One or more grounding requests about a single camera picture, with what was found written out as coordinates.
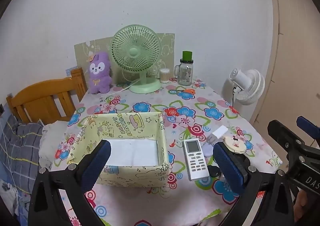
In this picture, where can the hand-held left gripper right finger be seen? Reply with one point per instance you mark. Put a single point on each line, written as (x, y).
(230, 166)

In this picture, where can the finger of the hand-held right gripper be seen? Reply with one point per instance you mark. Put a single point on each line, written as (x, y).
(308, 126)
(282, 132)

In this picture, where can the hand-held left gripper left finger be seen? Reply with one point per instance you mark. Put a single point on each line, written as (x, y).
(97, 163)

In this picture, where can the black car key fob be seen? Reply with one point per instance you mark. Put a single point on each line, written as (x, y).
(214, 172)

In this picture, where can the round cream rabbit-print compact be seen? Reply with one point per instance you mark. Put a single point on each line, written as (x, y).
(235, 144)

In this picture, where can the small lavender oval object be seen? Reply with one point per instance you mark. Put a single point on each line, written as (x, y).
(208, 151)

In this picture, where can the white remote control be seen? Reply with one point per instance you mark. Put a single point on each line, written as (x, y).
(196, 163)

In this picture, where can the white power adapter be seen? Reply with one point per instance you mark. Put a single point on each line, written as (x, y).
(220, 132)

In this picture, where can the yellow printed storage box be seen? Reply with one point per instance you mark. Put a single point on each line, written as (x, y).
(140, 126)

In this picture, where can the person's right hand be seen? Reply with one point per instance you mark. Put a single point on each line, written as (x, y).
(301, 206)

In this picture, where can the white pillow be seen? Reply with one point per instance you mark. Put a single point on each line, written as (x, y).
(50, 138)

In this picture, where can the white standing fan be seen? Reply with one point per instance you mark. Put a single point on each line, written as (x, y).
(246, 85)

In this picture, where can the beige door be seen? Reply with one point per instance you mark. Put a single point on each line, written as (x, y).
(295, 65)

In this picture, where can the grey plaid blanket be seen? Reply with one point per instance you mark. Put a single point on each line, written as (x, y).
(22, 146)

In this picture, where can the purple plush bunny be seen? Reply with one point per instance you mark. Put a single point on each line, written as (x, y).
(98, 83)

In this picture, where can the white patterned cloth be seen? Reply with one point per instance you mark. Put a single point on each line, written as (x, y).
(12, 193)

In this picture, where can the wooden bed headboard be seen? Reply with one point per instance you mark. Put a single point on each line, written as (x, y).
(37, 91)

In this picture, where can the blue patterned paper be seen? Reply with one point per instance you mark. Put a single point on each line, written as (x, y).
(71, 70)

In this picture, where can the glass mug jar green lid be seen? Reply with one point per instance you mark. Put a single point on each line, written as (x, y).
(185, 73)

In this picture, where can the clear cotton swab container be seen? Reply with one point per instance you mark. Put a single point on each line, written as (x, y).
(164, 75)

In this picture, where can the green desk fan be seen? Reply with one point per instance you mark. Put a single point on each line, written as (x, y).
(135, 52)

